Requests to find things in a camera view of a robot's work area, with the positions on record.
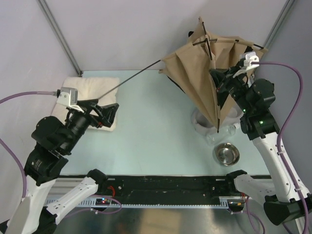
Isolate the white slotted cable duct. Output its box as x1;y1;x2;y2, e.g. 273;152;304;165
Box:
76;197;244;209

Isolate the left aluminium frame post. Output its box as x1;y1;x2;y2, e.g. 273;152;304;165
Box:
37;0;83;77

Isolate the aluminium frame post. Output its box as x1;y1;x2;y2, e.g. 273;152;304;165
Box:
248;0;296;58
37;0;83;77

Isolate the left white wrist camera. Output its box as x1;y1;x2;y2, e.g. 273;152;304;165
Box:
57;87;84;113

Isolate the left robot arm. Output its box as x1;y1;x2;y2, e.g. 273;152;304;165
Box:
5;99;119;234

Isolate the grey double pet feeder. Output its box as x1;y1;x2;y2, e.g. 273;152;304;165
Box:
191;105;243;136

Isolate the black tent pole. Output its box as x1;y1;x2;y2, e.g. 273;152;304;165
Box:
97;59;161;99
189;18;255;130

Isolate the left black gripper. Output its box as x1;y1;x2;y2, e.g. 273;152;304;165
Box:
62;98;119;152

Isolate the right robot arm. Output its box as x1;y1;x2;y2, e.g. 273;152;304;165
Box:
210;66;312;226

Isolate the clear plastic water bottle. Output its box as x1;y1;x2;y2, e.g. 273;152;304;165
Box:
206;123;240;145

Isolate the stainless steel pet bowl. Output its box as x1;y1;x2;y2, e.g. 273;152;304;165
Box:
215;143;240;166

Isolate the right aluminium frame post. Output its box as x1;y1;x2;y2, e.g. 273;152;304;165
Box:
248;0;296;58

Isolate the beige pet tent fabric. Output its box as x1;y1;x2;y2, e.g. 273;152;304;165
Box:
160;18;268;128

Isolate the white fluffy cushion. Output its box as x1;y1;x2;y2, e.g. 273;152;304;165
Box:
51;77;120;132

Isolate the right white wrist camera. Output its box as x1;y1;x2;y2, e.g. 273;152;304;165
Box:
233;51;259;78

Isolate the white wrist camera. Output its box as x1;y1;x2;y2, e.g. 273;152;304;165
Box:
57;87;84;113
233;51;259;78

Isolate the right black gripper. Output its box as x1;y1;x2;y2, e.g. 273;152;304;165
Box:
210;64;253;114

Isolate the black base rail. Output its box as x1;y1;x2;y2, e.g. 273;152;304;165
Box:
96;175;241;203

